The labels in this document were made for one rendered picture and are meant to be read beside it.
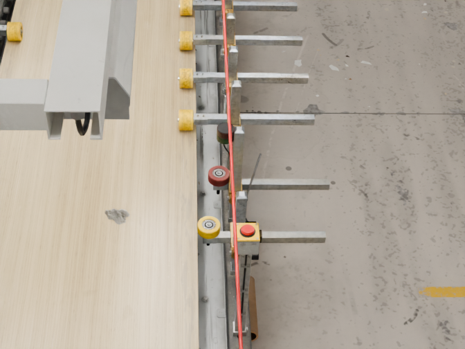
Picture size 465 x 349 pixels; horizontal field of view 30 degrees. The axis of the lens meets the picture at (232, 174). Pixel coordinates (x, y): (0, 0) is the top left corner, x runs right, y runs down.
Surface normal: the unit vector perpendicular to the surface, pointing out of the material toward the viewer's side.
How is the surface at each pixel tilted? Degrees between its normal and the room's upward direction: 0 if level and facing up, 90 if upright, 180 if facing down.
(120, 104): 90
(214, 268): 0
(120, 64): 61
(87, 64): 0
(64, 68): 0
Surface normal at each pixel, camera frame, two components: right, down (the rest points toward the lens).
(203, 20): 0.04, -0.69
